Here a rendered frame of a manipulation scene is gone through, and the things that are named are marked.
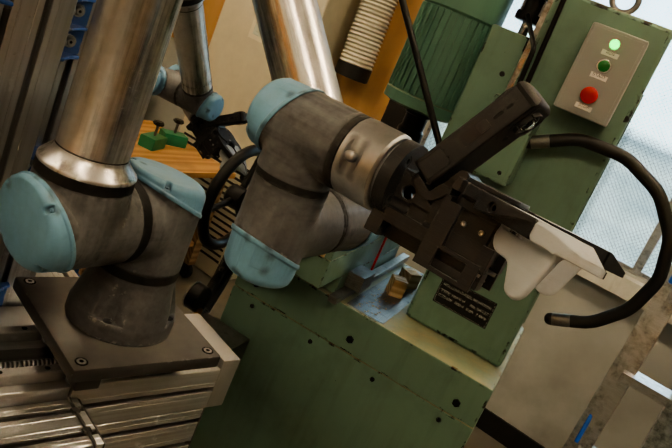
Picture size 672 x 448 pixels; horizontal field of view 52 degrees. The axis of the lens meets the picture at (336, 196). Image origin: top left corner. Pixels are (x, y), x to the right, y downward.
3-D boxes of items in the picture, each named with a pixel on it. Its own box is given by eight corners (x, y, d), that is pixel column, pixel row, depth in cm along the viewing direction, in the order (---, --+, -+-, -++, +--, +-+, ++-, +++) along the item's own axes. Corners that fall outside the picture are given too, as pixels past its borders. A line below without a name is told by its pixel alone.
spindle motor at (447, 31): (396, 96, 163) (451, -32, 155) (463, 127, 157) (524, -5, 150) (371, 93, 147) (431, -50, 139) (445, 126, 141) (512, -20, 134)
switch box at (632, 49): (555, 105, 130) (595, 25, 127) (606, 127, 127) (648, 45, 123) (552, 104, 125) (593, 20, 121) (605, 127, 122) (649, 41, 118)
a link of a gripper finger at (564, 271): (581, 310, 62) (493, 268, 61) (614, 252, 61) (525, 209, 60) (597, 323, 59) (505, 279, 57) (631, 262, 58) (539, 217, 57)
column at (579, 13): (431, 292, 167) (568, 6, 149) (516, 338, 160) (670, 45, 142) (404, 315, 146) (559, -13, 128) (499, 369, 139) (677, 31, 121)
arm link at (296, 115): (275, 151, 72) (304, 76, 70) (357, 199, 67) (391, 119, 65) (226, 149, 66) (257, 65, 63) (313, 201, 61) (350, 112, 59)
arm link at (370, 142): (391, 126, 66) (354, 108, 58) (431, 146, 64) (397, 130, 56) (355, 196, 67) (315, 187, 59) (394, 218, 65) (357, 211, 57)
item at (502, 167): (469, 164, 138) (502, 94, 134) (511, 183, 135) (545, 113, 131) (460, 166, 130) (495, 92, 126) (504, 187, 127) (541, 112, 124)
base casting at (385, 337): (317, 250, 190) (329, 221, 187) (509, 358, 172) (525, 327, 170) (232, 284, 149) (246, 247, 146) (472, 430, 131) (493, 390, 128)
